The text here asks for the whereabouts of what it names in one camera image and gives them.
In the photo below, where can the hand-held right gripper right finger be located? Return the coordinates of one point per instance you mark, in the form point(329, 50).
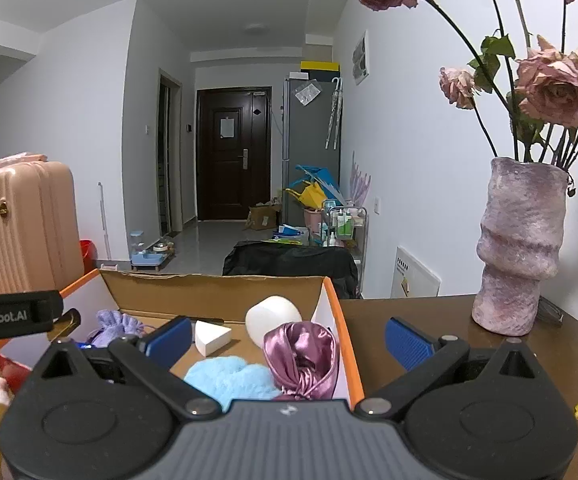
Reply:
point(409, 345)

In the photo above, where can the grey refrigerator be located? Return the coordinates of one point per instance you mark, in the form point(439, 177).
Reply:
point(309, 145)

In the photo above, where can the white broom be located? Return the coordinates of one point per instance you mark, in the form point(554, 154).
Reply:
point(103, 225)

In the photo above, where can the purple textured vase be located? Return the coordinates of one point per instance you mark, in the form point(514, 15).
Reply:
point(519, 240)

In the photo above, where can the blue folded frame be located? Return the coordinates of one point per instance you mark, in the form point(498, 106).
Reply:
point(324, 177)

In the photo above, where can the pink ribbed suitcase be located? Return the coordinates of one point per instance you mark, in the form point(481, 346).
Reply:
point(19, 230)

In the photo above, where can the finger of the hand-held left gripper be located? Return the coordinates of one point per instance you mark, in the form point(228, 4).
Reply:
point(68, 321)

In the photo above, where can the orange-edged cardboard box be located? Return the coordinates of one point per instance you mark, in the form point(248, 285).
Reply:
point(169, 295)

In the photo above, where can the white round soft ball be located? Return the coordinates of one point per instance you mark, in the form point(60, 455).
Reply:
point(274, 317)

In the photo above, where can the white wall box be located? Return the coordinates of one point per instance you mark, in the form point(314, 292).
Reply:
point(361, 57)

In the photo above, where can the yellow and black box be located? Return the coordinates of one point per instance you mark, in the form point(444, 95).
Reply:
point(321, 70)

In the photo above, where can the bunch of dried pink roses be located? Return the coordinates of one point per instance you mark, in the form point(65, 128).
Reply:
point(551, 92)

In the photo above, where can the pink folded cloth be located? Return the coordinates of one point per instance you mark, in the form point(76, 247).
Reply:
point(14, 162)

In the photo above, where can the white wedge sponge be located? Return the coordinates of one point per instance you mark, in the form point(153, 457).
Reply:
point(211, 337)

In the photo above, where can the white paper notice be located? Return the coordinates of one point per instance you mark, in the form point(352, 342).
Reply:
point(226, 127)

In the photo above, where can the brown floor carton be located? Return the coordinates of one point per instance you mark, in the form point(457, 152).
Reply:
point(261, 217)

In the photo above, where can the dark brown door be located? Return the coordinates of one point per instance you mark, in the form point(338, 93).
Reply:
point(234, 180)

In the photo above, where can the blue flat carton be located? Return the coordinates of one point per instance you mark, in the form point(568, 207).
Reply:
point(289, 234)

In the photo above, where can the eyeglasses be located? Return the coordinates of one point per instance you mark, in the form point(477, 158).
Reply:
point(550, 312)

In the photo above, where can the blue pet feeder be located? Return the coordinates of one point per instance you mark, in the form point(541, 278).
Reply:
point(149, 255)

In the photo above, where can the pink bucket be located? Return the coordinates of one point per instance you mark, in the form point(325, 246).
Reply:
point(313, 220)

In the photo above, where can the white flat panel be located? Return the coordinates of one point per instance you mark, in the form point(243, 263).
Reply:
point(416, 275)

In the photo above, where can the clear plastic bag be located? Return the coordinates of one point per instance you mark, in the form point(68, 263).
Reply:
point(307, 93)

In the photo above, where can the blue plush toy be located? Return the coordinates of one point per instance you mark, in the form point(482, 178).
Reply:
point(234, 377)

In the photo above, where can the white folded umbrella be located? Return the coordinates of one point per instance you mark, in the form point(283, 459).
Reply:
point(334, 115)

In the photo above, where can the pink satin pouch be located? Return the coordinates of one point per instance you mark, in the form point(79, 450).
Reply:
point(304, 355)

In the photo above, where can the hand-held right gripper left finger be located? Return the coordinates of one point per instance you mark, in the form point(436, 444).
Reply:
point(169, 340)

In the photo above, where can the dark side door frame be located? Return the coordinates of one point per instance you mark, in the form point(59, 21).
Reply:
point(169, 160)

